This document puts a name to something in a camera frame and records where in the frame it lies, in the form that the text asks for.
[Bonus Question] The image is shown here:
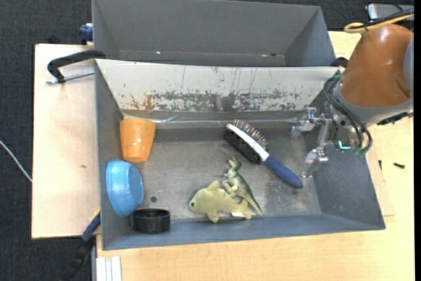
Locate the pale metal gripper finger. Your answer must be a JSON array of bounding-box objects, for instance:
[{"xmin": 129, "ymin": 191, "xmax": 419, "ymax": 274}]
[
  {"xmin": 299, "ymin": 147, "xmax": 330, "ymax": 180},
  {"xmin": 290, "ymin": 107, "xmax": 334, "ymax": 139}
]

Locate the blue and white hairbrush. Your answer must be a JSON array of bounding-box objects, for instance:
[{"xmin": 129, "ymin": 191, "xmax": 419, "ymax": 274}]
[{"xmin": 223, "ymin": 119, "xmax": 305, "ymax": 190}]

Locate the green toy dinosaur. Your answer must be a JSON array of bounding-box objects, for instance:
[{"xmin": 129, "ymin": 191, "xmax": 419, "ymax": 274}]
[{"xmin": 220, "ymin": 156, "xmax": 264, "ymax": 217}]

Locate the yellow-green plush fish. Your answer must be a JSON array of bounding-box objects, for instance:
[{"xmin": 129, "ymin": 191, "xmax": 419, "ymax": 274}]
[{"xmin": 188, "ymin": 180, "xmax": 254, "ymax": 224}]

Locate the grey metal bin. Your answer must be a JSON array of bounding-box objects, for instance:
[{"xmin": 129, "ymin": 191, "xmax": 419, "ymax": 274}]
[{"xmin": 91, "ymin": 0, "xmax": 386, "ymax": 251}]

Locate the black round lid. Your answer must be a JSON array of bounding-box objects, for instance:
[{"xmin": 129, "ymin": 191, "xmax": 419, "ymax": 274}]
[{"xmin": 131, "ymin": 208, "xmax": 171, "ymax": 234}]

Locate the orange plastic cup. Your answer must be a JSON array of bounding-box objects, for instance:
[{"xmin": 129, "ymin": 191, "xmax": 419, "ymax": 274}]
[{"xmin": 118, "ymin": 118, "xmax": 157, "ymax": 164}]

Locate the blue plastic bowl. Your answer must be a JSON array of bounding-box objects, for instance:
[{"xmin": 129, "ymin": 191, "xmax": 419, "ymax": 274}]
[{"xmin": 105, "ymin": 159, "xmax": 145, "ymax": 218}]

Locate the pale wood board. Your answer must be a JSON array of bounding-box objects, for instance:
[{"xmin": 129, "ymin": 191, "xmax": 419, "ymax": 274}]
[{"xmin": 31, "ymin": 43, "xmax": 101, "ymax": 240}]

